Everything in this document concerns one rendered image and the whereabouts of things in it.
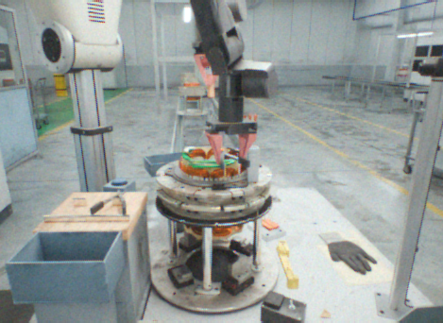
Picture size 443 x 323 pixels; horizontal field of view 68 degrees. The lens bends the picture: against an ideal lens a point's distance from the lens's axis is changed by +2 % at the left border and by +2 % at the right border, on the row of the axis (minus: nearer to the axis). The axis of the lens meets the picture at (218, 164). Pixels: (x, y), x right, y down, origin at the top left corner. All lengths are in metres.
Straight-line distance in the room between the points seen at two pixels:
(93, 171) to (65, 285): 0.60
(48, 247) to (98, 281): 0.17
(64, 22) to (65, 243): 0.63
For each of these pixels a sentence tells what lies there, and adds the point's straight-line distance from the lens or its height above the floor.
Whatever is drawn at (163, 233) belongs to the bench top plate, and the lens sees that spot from 1.24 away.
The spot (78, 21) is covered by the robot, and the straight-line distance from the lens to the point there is 1.09.
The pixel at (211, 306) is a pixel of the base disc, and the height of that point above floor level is 0.80.
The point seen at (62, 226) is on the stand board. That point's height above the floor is 1.07.
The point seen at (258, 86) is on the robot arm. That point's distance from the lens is 0.67.
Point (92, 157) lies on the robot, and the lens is 1.18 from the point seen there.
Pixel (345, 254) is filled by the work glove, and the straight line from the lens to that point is 1.16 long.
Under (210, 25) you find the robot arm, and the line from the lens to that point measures 0.67.
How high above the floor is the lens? 1.39
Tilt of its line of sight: 18 degrees down
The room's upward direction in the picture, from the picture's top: straight up
